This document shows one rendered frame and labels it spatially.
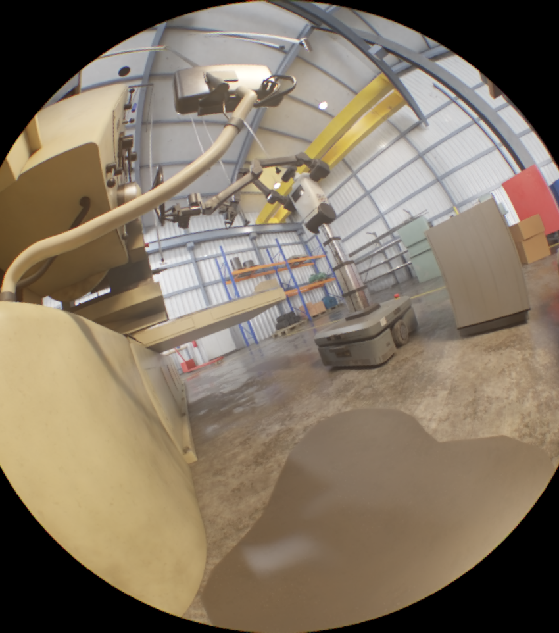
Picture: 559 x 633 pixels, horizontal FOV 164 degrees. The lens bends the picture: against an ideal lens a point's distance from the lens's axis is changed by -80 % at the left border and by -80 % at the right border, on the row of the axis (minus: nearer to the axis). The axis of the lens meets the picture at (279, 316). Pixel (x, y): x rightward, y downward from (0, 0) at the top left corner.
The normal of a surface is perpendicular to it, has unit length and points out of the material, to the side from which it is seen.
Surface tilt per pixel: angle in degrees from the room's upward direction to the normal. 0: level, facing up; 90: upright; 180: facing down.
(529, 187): 90
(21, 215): 180
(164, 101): 169
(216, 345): 90
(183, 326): 90
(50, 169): 180
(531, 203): 90
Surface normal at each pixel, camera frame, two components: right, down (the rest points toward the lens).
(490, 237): -0.80, 0.31
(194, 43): 0.46, 0.87
